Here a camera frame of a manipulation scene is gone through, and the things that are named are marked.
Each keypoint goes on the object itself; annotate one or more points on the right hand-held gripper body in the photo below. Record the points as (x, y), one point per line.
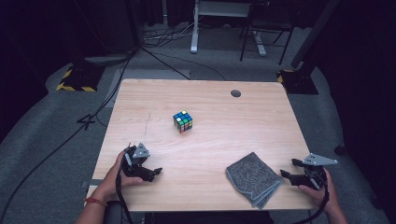
(317, 160)

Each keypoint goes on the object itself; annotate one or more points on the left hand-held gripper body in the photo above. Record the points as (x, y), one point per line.
(140, 151)

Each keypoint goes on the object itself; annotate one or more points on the hazard-striped black stand base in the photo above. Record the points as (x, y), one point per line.
(80, 77)
(297, 81)

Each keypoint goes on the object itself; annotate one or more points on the black chair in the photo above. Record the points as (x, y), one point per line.
(267, 25)

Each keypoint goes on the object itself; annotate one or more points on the person's dark clothing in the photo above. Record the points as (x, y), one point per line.
(208, 218)

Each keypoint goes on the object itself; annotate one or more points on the slanted dark metal post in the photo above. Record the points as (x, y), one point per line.
(314, 31)

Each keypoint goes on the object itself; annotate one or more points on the dark round table grommet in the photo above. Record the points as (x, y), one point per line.
(235, 93)

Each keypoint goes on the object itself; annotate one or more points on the grey cloth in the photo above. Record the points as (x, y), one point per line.
(253, 180)

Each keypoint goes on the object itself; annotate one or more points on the grey tape strip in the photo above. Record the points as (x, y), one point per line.
(92, 183)

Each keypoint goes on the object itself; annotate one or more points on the person's left hand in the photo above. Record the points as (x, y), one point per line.
(113, 180)

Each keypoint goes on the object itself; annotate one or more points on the black caster wheel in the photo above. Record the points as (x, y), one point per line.
(340, 149)

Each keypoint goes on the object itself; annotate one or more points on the white desk frame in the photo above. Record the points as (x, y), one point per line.
(199, 25)

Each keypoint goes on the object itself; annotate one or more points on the multicoloured puzzle cube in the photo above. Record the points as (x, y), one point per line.
(182, 121)

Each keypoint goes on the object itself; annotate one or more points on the person's right hand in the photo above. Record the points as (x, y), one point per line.
(323, 194)

